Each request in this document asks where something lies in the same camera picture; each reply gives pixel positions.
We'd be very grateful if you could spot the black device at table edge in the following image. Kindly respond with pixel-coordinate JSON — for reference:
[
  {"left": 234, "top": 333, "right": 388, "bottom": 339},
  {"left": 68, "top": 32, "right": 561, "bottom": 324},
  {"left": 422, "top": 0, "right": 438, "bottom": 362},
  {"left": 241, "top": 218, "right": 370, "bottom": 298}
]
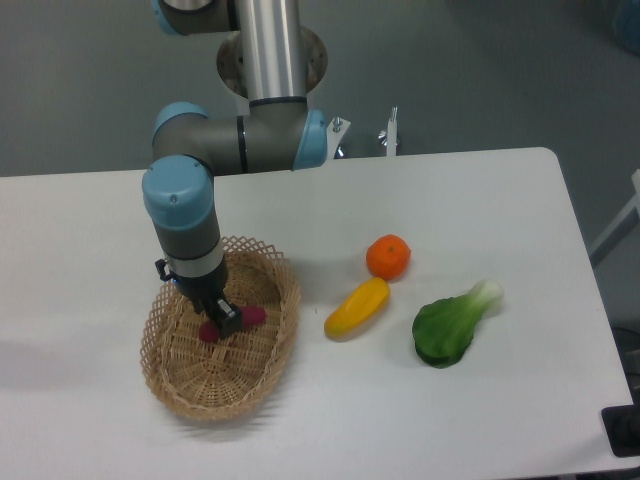
[{"left": 601, "top": 405, "right": 639, "bottom": 458}]

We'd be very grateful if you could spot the white frame at right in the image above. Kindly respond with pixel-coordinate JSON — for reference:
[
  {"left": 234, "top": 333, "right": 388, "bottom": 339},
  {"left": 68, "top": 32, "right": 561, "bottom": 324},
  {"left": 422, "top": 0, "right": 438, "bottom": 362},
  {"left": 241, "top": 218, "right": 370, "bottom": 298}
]
[{"left": 588, "top": 170, "right": 639, "bottom": 268}]

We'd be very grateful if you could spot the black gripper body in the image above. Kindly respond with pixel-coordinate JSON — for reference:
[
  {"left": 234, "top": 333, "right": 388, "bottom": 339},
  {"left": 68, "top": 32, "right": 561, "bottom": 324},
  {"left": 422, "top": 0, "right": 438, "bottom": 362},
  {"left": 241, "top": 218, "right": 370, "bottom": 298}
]
[{"left": 172, "top": 262, "right": 228, "bottom": 315}]

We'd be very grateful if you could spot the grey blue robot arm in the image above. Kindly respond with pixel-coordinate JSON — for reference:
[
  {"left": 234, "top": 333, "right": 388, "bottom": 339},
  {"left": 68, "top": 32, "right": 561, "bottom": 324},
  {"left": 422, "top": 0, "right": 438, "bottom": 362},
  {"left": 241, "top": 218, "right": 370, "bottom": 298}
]
[{"left": 142, "top": 1, "right": 328, "bottom": 341}]

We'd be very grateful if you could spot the woven wicker basket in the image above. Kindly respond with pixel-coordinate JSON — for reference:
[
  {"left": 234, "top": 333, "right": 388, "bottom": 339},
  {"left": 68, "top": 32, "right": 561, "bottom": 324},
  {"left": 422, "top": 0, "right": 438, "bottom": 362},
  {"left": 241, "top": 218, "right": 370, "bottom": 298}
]
[{"left": 140, "top": 236, "right": 301, "bottom": 421}]

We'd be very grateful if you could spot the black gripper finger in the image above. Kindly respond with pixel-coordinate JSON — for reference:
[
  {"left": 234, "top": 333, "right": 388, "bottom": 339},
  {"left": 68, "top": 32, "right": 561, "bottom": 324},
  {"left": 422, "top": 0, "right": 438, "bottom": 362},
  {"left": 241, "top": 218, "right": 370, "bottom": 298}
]
[{"left": 210, "top": 298, "right": 243, "bottom": 338}]

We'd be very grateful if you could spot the green bok choy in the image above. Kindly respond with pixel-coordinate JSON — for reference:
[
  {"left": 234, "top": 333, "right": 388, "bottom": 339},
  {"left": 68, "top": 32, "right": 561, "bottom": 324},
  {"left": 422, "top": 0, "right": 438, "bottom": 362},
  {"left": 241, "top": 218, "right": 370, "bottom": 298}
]
[{"left": 411, "top": 280, "right": 504, "bottom": 368}]

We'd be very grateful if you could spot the orange tangerine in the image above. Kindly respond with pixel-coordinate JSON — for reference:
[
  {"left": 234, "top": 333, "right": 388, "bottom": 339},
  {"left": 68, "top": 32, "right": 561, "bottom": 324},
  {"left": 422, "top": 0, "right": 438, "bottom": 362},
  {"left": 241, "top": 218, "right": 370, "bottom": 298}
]
[{"left": 365, "top": 234, "right": 411, "bottom": 281}]

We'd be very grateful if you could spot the yellow mango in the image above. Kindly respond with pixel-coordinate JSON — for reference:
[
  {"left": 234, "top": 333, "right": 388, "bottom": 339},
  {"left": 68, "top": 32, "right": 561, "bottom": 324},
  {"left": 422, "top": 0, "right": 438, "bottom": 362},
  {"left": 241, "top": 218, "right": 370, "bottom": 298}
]
[{"left": 324, "top": 277, "right": 391, "bottom": 340}]

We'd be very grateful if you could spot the purple sweet potato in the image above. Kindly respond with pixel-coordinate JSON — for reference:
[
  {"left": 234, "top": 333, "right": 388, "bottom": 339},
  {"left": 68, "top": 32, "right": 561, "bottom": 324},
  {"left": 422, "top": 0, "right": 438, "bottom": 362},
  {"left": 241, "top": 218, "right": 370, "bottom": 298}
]
[{"left": 198, "top": 306, "right": 267, "bottom": 343}]

